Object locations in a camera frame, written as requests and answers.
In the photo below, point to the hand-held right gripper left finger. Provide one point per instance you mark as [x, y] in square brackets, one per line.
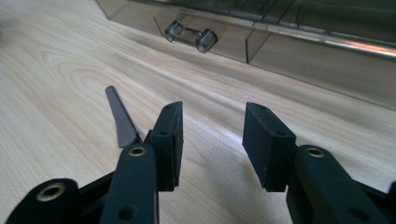
[166, 146]

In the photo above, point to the flat dark grey tool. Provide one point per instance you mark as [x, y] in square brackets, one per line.
[123, 124]

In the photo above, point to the smoky transparent drawer cabinet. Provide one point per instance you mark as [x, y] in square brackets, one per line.
[336, 17]

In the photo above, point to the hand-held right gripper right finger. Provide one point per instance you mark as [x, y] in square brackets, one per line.
[267, 149]

